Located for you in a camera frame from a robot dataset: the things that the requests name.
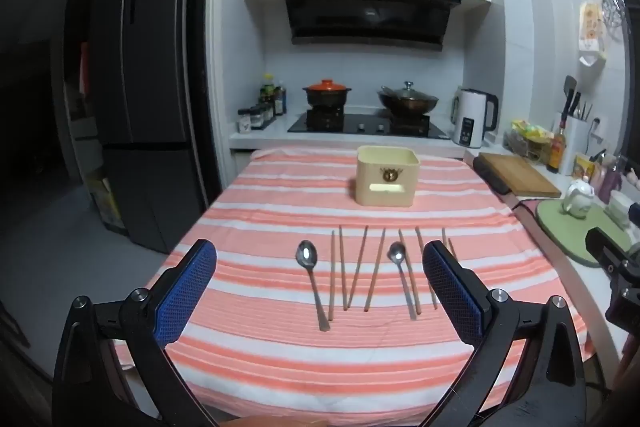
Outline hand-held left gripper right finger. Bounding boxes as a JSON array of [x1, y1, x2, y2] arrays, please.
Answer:
[[422, 240, 588, 427]]

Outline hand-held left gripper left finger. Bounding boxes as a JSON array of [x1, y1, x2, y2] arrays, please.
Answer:
[[52, 238, 221, 427]]

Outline metal spoon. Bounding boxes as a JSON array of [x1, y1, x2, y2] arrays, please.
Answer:
[[388, 243, 418, 322], [295, 239, 332, 333]]

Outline row of wooden chopsticks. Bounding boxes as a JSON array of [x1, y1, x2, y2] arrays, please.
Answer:
[[327, 225, 458, 314]]

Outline cream utensil holder box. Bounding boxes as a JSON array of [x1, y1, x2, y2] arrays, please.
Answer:
[[350, 145, 421, 208]]

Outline green mat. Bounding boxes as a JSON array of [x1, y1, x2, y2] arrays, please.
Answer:
[[535, 198, 636, 268]]

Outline pink striped tablecloth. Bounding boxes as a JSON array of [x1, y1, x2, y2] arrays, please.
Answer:
[[112, 146, 593, 427]]

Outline white teapot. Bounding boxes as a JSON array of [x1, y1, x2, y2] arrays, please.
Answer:
[[561, 179, 597, 220]]

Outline purple bottle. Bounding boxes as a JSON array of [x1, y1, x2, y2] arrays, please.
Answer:
[[597, 155, 623, 205]]

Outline wooden cutting board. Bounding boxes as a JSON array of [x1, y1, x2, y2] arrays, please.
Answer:
[[479, 152, 562, 199]]

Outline yellow box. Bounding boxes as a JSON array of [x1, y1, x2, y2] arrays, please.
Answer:
[[572, 153, 598, 181]]

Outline brown glass sauce bottle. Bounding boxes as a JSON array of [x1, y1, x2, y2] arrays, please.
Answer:
[[546, 117, 568, 174]]

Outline white kitchen tool holder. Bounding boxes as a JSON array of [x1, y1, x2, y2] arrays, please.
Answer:
[[552, 112, 596, 175]]

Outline white electric kettle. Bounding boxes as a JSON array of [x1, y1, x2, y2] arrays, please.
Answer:
[[450, 87, 500, 149]]

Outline yellow snack bag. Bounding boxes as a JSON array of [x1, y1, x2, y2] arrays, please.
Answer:
[[505, 119, 553, 165]]

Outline rack of spice jars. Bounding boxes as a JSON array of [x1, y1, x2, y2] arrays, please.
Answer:
[[237, 104, 277, 135]]

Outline dark refrigerator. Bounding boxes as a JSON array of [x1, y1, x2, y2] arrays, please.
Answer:
[[90, 0, 201, 255]]

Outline black gas cooktop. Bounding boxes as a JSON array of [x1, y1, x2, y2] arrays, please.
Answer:
[[286, 111, 451, 140]]

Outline wok with glass lid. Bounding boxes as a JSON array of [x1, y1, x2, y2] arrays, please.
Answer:
[[376, 81, 441, 116]]

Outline yellow cap condiment bottle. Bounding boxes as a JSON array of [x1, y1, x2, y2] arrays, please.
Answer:
[[258, 73, 277, 110]]

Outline black spatula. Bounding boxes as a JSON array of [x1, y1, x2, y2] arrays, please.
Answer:
[[562, 76, 579, 118]]

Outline clay pot with orange lid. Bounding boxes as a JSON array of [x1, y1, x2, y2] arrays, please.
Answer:
[[302, 79, 352, 110]]

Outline hanging printed bag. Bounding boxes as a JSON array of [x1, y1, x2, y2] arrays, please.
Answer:
[[577, 0, 608, 68]]

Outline black range hood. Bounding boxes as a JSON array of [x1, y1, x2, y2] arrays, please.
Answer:
[[277, 0, 463, 52]]

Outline hanging metal steamer rack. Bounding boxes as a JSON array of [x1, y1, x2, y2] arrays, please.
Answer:
[[597, 0, 626, 30]]

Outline black handled knives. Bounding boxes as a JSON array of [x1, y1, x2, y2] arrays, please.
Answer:
[[570, 92, 594, 120]]

